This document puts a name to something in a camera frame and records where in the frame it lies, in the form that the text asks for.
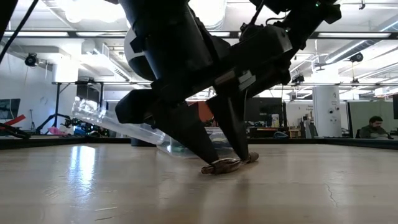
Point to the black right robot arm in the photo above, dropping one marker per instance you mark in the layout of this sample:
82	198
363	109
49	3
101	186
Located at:
174	37

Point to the orange partition panel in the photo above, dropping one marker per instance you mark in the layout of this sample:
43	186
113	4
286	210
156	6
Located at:
205	112

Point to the black background robot rig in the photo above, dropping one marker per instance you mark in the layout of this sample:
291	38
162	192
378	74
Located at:
90	129

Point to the black metal stand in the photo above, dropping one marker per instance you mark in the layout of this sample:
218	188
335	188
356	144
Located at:
57	102

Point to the black monitor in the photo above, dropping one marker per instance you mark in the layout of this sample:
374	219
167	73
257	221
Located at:
264	109

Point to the clear plastic supply box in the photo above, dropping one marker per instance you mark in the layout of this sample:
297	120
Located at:
102	119

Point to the green partition panel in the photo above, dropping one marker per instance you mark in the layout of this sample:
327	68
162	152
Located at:
357	115

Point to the white round column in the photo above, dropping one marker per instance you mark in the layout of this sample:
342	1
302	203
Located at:
326	109

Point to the black screen edge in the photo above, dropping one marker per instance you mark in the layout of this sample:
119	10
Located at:
395	107

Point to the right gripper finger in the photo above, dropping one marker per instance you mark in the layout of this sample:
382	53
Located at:
230	121
183	127

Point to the person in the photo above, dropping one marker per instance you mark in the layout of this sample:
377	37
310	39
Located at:
374	130

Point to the dark brown pen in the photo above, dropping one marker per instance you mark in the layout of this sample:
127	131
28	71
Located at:
224	166

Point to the wall screen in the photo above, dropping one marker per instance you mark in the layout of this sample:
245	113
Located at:
9	109

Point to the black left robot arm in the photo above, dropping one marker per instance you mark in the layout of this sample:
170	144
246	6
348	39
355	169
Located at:
6	12

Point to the black overhead crossbar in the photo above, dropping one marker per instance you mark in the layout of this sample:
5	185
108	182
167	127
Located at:
77	34

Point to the black aluminium table frame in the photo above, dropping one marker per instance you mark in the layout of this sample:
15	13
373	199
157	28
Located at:
46	142

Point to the black ceiling camera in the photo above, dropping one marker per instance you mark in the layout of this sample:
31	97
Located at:
31	60
356	57
298	79

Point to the white globe lamp black base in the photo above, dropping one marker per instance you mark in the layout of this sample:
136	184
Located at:
140	68

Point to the red bar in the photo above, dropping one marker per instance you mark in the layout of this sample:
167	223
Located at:
15	119

